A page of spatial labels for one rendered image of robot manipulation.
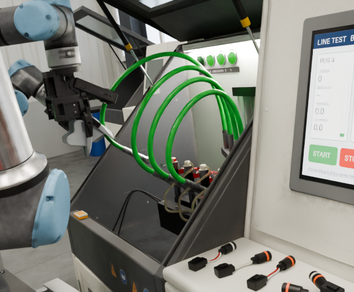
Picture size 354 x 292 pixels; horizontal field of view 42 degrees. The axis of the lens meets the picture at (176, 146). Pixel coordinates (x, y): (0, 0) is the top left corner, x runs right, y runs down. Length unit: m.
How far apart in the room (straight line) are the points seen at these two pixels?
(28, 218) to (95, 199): 0.92
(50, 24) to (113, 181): 0.81
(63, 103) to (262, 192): 0.48
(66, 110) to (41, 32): 0.20
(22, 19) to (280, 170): 0.60
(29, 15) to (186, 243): 0.56
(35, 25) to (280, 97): 0.52
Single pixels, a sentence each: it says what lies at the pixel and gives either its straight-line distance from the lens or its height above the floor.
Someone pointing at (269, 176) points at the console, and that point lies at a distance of 1.01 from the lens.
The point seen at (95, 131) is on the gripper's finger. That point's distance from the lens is 1.35.
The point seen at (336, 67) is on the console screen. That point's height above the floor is 1.35.
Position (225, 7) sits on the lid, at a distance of 1.37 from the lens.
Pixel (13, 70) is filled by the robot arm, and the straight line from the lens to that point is 1.42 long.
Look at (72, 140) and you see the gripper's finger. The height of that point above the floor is 1.25.
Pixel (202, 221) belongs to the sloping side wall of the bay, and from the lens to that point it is 1.02.
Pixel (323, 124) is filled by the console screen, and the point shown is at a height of 1.24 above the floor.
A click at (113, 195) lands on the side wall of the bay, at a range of 1.64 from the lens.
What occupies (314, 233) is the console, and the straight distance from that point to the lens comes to 0.93.
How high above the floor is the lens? 1.41
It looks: 11 degrees down
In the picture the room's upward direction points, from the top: 8 degrees counter-clockwise
